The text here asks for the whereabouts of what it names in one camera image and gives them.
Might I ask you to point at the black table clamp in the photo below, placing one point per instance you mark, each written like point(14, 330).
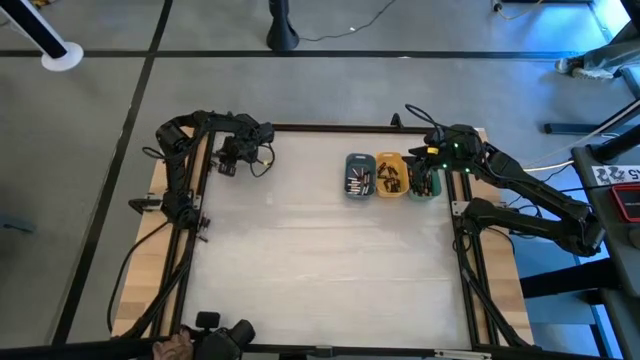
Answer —
point(145, 204)

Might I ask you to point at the dark teal plastic bin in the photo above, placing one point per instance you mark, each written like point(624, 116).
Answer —
point(360, 160)

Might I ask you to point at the black pole with white base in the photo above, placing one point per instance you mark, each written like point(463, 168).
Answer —
point(30, 25)

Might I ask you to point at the mint green plastic bin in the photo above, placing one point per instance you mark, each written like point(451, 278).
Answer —
point(438, 192)

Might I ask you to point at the black floor stand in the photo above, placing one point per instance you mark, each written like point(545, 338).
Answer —
point(282, 35)

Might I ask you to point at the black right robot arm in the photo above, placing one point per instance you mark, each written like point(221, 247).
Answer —
point(540, 200)

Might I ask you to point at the grey floor object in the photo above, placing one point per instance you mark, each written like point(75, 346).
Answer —
point(17, 224)

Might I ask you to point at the black desk crossbar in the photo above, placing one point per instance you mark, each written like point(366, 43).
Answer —
point(565, 282)

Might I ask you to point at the person's leg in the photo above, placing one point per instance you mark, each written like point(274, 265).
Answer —
point(615, 52)

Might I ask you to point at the black handheld camera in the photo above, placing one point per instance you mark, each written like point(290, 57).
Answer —
point(225, 340)

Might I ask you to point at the silver frame plate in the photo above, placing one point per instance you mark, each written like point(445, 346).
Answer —
point(462, 355)

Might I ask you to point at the black frame clamp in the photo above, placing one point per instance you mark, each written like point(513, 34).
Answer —
point(396, 120)

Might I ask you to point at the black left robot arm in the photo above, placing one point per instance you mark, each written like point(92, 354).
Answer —
point(175, 150)

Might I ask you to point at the silver frame bracket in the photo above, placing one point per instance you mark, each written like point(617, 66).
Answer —
point(457, 208)

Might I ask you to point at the white printed label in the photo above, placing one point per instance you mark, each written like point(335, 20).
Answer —
point(615, 175)

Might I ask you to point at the yellow plastic bin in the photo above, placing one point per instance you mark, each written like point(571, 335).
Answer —
point(390, 157)

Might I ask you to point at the black aluminium table frame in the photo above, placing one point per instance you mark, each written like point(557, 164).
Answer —
point(325, 128)

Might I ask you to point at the black tube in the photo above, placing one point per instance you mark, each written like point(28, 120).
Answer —
point(617, 148)

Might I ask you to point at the person's shoe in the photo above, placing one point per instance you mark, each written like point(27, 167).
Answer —
point(585, 70)

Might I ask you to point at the grey desk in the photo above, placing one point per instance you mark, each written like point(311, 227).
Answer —
point(620, 260)

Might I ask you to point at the small black camera box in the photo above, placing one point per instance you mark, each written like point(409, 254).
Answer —
point(324, 351)

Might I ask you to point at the black floor bar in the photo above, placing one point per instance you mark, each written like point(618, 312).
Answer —
point(570, 128)

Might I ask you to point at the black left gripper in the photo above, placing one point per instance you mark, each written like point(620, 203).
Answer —
point(240, 146)

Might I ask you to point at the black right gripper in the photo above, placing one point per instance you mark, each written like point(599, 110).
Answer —
point(457, 147)

